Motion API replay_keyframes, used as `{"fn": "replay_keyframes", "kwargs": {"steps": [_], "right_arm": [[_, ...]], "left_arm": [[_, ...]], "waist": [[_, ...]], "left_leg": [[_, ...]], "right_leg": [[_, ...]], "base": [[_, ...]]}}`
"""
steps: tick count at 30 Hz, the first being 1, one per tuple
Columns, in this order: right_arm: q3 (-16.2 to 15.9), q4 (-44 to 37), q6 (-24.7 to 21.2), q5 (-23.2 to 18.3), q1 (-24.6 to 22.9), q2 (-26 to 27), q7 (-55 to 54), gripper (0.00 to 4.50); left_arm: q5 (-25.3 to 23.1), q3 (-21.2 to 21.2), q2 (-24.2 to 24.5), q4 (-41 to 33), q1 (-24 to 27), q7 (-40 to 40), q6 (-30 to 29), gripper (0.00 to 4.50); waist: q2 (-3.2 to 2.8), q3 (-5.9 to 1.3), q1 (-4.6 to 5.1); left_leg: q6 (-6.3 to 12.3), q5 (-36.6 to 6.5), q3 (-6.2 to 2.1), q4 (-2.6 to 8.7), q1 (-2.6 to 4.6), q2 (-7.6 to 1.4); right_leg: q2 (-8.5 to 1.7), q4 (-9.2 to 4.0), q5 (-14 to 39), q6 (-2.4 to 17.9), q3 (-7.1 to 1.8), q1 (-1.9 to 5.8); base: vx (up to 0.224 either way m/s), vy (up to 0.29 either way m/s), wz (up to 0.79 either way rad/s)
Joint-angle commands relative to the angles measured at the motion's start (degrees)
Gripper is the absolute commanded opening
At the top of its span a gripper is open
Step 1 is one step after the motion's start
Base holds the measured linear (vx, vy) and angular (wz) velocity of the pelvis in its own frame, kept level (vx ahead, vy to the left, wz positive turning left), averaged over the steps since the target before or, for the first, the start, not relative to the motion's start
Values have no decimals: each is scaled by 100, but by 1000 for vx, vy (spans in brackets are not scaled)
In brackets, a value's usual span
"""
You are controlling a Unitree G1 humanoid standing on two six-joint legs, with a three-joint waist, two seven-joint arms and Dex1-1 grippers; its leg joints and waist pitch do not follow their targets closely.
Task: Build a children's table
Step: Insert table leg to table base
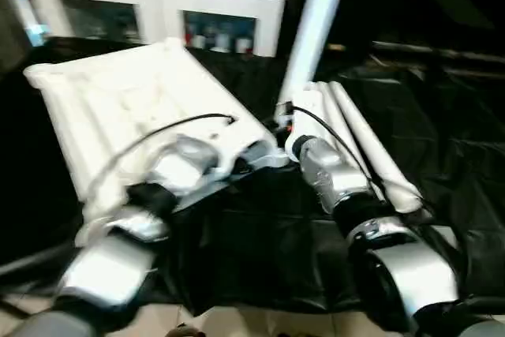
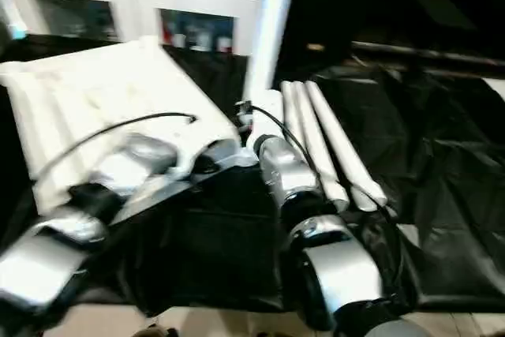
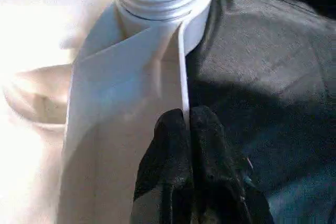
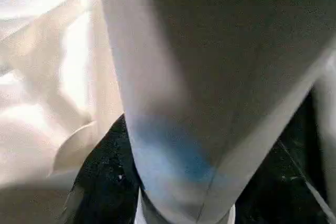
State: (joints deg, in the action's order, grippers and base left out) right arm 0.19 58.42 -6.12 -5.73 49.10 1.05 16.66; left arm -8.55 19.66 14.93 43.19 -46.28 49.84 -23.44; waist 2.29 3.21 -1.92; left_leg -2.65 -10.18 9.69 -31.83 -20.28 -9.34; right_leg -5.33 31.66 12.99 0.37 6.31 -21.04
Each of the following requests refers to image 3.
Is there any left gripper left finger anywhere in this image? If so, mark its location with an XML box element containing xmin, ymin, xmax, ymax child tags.
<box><xmin>133</xmin><ymin>108</ymin><xmax>197</xmax><ymax>224</ymax></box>

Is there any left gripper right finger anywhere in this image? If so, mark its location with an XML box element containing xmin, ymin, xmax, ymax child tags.
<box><xmin>190</xmin><ymin>105</ymin><xmax>276</xmax><ymax>224</ymax></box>

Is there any white plastic table top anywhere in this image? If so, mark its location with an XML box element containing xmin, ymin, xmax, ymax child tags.
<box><xmin>0</xmin><ymin>0</ymin><xmax>215</xmax><ymax>224</ymax></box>

